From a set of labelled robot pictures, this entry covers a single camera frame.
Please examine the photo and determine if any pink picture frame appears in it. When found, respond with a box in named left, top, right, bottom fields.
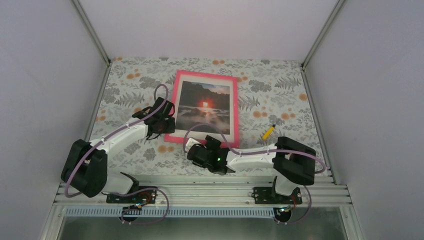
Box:
left=164, top=70, right=240, bottom=147

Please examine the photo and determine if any yellow screwdriver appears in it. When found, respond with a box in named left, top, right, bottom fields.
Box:
left=262, top=124, right=276, bottom=141

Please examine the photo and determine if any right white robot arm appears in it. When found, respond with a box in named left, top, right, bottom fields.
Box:
left=184, top=135, right=316, bottom=204

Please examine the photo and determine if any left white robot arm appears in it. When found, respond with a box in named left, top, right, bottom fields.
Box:
left=60, top=97, right=176, bottom=203

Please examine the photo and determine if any sunset photo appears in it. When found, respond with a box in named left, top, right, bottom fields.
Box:
left=175, top=81, right=231, bottom=135

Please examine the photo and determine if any floral table mat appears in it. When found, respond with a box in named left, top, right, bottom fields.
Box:
left=90, top=57, right=324, bottom=177

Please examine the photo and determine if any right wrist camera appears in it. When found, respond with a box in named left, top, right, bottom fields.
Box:
left=183, top=137, right=205, bottom=153

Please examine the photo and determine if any grey slotted cable duct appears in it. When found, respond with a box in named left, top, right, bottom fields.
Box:
left=63, top=206, right=274, bottom=219

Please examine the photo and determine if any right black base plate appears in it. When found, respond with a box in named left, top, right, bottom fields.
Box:
left=251, top=187, right=303, bottom=205

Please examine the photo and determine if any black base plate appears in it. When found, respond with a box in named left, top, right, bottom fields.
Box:
left=106, top=186, right=158, bottom=205
left=251, top=187, right=303, bottom=205

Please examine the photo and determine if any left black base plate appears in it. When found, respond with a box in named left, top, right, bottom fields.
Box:
left=106, top=186, right=158, bottom=205

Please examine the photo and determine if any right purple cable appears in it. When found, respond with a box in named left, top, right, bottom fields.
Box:
left=182, top=123, right=328, bottom=227

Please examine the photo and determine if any aluminium mounting rail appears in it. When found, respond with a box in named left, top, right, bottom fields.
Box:
left=52, top=173, right=353, bottom=208

